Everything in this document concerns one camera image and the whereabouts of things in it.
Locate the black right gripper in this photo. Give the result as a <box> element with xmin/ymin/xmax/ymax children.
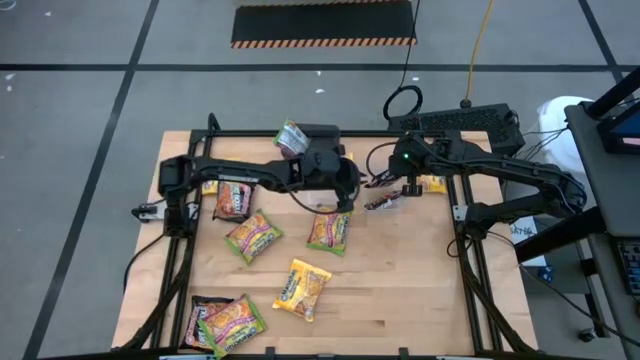
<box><xmin>380</xmin><ymin>132</ymin><xmax>426</xmax><ymax>197</ymax></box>

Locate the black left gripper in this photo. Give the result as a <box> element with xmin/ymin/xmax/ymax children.
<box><xmin>299</xmin><ymin>144</ymin><xmax>372</xmax><ymax>213</ymax></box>

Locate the green Maruchan lime shrimp packet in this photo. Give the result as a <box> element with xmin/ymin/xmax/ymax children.
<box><xmin>197</xmin><ymin>293</ymin><xmax>269</xmax><ymax>359</ymax></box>
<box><xmin>223</xmin><ymin>209</ymin><xmax>285</xmax><ymax>266</ymax></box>
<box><xmin>273</xmin><ymin>118</ymin><xmax>311</xmax><ymax>160</ymax></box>
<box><xmin>305</xmin><ymin>205</ymin><xmax>354</xmax><ymax>257</ymax></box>

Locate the dark tinted plastic bin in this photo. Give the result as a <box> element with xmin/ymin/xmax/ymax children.
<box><xmin>290</xmin><ymin>123</ymin><xmax>346</xmax><ymax>161</ymax></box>

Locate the white paper sheet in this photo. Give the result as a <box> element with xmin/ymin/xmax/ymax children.
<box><xmin>509</xmin><ymin>214</ymin><xmax>549</xmax><ymax>269</ymax></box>

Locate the black hazard-striped floor mat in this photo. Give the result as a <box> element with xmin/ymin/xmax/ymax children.
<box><xmin>230</xmin><ymin>0</ymin><xmax>418</xmax><ymax>50</ymax></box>

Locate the white plastic bag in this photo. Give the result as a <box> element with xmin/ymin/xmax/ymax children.
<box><xmin>537</xmin><ymin>95</ymin><xmax>596</xmax><ymax>176</ymax></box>

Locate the black cart cross beam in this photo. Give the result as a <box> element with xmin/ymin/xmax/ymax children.
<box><xmin>514</xmin><ymin>207</ymin><xmax>609</xmax><ymax>264</ymax></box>

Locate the grey metal cart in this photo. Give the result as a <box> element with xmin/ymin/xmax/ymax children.
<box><xmin>564</xmin><ymin>99</ymin><xmax>640</xmax><ymax>360</ymax></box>

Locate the black monitor with lit screen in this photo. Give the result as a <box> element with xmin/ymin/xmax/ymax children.
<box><xmin>597</xmin><ymin>102</ymin><xmax>640</xmax><ymax>155</ymax></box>

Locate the black keypad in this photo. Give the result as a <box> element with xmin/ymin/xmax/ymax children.
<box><xmin>617</xmin><ymin>239</ymin><xmax>640</xmax><ymax>296</ymax></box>

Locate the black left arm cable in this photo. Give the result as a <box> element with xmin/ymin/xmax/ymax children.
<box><xmin>282</xmin><ymin>185</ymin><xmax>347</xmax><ymax>216</ymax></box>

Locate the black hanging cable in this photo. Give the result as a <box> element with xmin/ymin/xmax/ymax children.
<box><xmin>382</xmin><ymin>0</ymin><xmax>425</xmax><ymax>123</ymax></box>

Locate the yellow hanging power cable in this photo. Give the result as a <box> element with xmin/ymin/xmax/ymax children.
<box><xmin>464</xmin><ymin>0</ymin><xmax>497</xmax><ymax>109</ymax></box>

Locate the black slanted monitor post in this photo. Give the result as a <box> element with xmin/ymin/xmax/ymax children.
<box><xmin>587</xmin><ymin>67</ymin><xmax>640</xmax><ymax>119</ymax></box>

